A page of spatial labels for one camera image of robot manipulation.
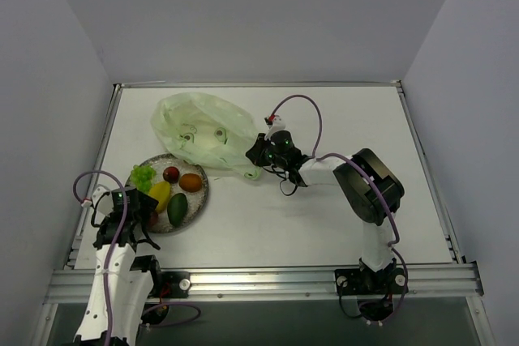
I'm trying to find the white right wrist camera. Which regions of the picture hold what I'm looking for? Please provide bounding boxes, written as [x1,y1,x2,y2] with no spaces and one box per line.
[264,114,285,140]

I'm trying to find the green fake grapes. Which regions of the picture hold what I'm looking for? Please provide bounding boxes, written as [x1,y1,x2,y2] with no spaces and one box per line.
[130,165,157,194]

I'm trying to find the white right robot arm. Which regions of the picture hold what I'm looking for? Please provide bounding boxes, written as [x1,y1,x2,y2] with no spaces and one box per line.
[246,130,405,292]

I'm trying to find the red fake apple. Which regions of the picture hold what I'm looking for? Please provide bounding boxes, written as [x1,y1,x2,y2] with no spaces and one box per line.
[148,211,159,228]

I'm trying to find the aluminium table frame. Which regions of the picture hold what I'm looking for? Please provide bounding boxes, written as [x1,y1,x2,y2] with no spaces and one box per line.
[43,80,486,346]

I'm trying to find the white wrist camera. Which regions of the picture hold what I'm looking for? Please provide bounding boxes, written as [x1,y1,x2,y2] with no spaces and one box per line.
[264,114,285,140]
[81,185,110,208]

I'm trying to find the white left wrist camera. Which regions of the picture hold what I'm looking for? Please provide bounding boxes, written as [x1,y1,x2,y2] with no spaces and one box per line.
[81,185,110,208]

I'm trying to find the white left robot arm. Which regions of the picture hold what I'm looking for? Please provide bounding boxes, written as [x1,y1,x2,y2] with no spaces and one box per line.
[73,186,164,345]

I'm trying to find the dark red fake fruit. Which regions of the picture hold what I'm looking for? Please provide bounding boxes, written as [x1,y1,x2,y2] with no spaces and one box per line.
[162,166,180,183]

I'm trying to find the pale green plastic bag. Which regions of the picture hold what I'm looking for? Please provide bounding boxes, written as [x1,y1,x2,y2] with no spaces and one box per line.
[151,92,260,180]

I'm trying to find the dark green fake avocado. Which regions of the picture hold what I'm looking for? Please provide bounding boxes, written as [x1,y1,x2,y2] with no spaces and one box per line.
[167,193,188,228]

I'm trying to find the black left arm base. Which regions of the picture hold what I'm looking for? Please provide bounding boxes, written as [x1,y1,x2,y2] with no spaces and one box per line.
[142,271,191,325]

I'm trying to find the speckled round plate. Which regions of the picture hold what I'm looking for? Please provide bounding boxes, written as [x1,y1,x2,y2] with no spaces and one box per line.
[127,153,209,234]

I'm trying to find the orange fake fruit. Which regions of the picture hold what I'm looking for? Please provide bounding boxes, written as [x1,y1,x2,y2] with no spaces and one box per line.
[178,173,204,193]

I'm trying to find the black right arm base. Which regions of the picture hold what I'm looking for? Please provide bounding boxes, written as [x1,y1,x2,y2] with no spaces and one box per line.
[334,264,409,326]

